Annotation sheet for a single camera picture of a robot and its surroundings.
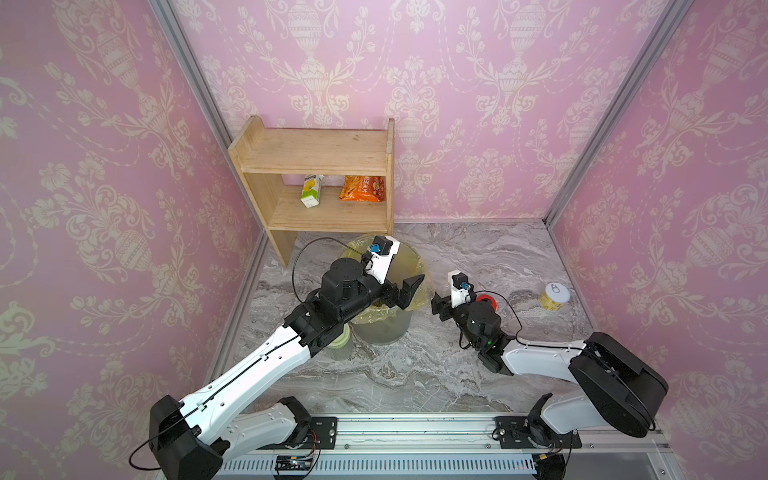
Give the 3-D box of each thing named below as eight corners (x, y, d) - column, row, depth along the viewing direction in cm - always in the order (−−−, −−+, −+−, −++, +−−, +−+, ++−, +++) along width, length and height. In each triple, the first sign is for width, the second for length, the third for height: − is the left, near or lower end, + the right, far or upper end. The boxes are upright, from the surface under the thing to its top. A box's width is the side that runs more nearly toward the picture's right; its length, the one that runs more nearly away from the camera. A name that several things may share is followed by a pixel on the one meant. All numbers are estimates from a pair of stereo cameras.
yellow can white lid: (542, 312, 98) (550, 302, 93) (535, 292, 103) (542, 282, 98) (565, 312, 98) (573, 302, 93) (556, 292, 103) (564, 282, 98)
